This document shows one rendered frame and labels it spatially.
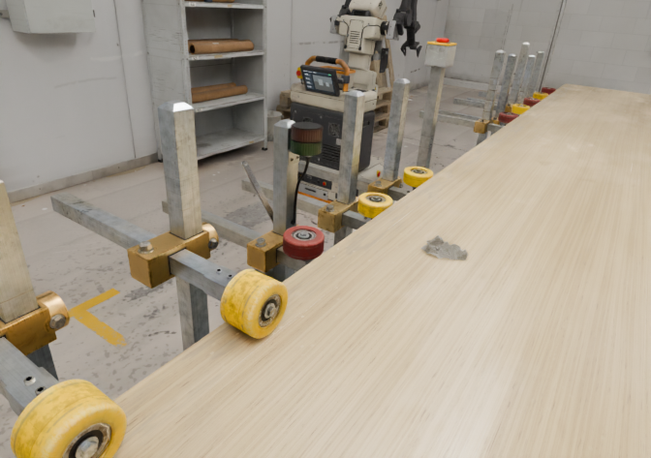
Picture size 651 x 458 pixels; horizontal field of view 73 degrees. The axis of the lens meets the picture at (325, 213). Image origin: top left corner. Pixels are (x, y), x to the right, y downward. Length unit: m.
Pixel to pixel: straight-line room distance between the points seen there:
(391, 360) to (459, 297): 0.19
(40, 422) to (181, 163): 0.36
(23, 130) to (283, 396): 3.11
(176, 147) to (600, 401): 0.63
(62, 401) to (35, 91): 3.10
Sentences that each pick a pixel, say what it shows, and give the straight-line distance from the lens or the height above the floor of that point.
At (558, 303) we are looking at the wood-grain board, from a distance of 0.81.
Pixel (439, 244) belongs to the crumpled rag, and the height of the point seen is 0.91.
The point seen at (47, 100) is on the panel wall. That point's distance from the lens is 3.53.
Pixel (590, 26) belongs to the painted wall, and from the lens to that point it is 8.62.
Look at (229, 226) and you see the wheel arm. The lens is 0.99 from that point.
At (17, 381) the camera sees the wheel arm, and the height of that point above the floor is 0.96.
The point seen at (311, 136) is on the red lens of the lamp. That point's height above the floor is 1.10.
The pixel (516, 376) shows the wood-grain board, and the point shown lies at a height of 0.90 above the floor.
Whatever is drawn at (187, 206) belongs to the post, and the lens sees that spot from 0.70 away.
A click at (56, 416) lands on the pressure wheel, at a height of 0.98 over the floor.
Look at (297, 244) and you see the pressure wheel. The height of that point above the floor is 0.91.
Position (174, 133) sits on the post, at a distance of 0.66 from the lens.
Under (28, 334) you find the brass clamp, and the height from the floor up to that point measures 0.95.
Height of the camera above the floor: 1.32
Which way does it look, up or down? 26 degrees down
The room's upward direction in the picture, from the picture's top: 4 degrees clockwise
